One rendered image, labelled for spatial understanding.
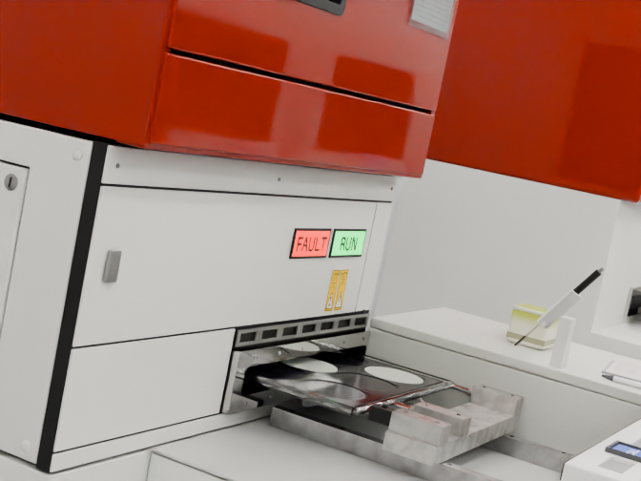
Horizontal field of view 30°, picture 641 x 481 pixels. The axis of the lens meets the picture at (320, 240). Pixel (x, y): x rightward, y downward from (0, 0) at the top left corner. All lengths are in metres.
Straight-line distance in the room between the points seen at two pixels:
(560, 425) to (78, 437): 0.86
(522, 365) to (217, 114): 0.79
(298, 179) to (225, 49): 0.37
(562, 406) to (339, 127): 0.61
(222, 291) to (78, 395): 0.30
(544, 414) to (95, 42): 1.00
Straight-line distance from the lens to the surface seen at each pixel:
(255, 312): 1.78
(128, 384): 1.56
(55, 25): 1.48
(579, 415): 2.02
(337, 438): 1.80
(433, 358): 2.09
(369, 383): 1.91
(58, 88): 1.47
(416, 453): 1.71
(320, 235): 1.89
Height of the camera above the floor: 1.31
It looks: 6 degrees down
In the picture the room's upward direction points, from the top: 11 degrees clockwise
